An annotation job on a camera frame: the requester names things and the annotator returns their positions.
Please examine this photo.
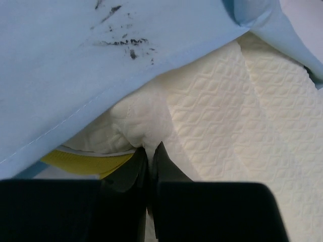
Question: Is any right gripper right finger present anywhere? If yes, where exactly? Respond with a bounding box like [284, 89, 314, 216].
[151, 142, 193, 183]

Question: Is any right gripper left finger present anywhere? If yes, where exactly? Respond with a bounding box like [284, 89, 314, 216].
[101, 148, 147, 193]

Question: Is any cream yellow-edged pillow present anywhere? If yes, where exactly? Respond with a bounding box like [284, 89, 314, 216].
[42, 33, 322, 241]

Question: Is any light blue pillowcase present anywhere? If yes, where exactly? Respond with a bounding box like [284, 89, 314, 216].
[1, 1, 322, 179]

